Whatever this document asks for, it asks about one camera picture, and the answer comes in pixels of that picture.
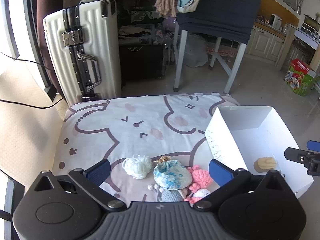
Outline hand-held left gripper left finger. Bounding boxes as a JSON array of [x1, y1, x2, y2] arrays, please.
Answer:
[[31, 159, 127, 212]]

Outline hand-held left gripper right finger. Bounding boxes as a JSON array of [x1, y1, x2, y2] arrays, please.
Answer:
[[194, 159, 292, 211]]

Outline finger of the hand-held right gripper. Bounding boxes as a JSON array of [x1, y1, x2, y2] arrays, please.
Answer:
[[284, 147, 320, 177], [307, 140, 320, 153]]

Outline pink crochet doll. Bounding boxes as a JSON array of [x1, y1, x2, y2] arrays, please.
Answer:
[[184, 165, 213, 204]]

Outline oval wooden block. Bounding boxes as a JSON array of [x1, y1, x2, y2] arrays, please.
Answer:
[[254, 157, 277, 172]]

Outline white yarn ball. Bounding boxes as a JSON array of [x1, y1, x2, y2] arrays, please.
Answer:
[[122, 154, 153, 180]]

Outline blue floral pouch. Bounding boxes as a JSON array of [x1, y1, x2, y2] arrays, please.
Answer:
[[152, 156, 192, 190]]

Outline grey crochet mouse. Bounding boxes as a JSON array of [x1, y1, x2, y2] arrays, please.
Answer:
[[147, 184, 185, 202]]

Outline white shoe box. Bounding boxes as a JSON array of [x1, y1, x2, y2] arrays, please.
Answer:
[[204, 106, 314, 200]]

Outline colourful printed carton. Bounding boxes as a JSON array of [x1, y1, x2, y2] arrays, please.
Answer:
[[286, 59, 318, 97]]

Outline printed blanket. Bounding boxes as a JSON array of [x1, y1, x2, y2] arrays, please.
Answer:
[[53, 92, 242, 203]]

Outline beige foam board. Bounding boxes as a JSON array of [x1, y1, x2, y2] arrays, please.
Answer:
[[0, 61, 69, 188]]

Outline wooden leg desk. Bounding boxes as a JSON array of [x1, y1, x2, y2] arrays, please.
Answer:
[[280, 14, 320, 73]]

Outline cream kitchen cabinets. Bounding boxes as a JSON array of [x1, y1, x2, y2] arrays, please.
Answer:
[[246, 22, 288, 68]]

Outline black storage box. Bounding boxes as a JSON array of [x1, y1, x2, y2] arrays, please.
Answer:
[[119, 44, 173, 80]]

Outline glass tank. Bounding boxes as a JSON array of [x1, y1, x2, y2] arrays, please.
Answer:
[[301, 14, 320, 32]]

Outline translucent plastic bag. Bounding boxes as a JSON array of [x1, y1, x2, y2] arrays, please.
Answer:
[[182, 35, 209, 68]]

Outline small white heater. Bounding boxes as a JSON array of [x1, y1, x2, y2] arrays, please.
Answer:
[[269, 14, 282, 29]]

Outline cream ribbed suitcase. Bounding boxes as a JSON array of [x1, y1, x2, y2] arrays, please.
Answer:
[[42, 0, 122, 105]]

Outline clear storage bin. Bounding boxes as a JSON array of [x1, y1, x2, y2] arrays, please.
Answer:
[[117, 24, 163, 47]]

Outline white chair with dark cover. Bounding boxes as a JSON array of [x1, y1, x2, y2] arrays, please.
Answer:
[[172, 0, 264, 94]]

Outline brown curtain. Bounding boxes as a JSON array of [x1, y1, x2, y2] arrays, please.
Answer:
[[36, 0, 65, 95]]

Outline dark patterned board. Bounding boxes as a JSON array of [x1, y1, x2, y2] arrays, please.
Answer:
[[122, 0, 175, 25]]

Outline black cable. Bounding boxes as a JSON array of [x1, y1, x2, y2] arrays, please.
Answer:
[[0, 96, 64, 109], [0, 51, 54, 70]]

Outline black window frame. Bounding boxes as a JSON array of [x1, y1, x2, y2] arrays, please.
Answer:
[[5, 0, 59, 100]]

